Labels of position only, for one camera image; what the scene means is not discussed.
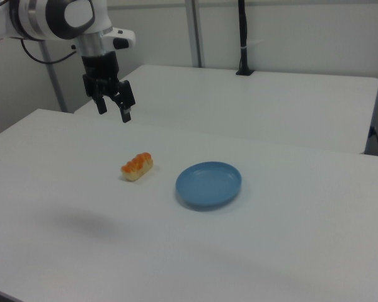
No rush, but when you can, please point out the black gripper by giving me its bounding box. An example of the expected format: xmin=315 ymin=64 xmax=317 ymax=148
xmin=81 ymin=51 xmax=137 ymax=124

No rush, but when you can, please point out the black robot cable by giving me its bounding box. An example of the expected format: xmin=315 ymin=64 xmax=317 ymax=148
xmin=20 ymin=39 xmax=80 ymax=65

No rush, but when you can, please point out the grey metal frame post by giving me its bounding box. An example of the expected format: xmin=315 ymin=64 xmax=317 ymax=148
xmin=38 ymin=40 xmax=67 ymax=113
xmin=185 ymin=0 xmax=206 ymax=69

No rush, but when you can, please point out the bread with orange topping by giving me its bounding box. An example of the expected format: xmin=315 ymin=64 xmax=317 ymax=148
xmin=120 ymin=151 xmax=154 ymax=182

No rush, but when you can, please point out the black camera stand pole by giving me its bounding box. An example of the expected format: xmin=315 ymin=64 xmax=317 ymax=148
xmin=235 ymin=0 xmax=256 ymax=77

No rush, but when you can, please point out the blue round plate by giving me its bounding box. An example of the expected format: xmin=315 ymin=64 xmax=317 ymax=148
xmin=175 ymin=161 xmax=243 ymax=212

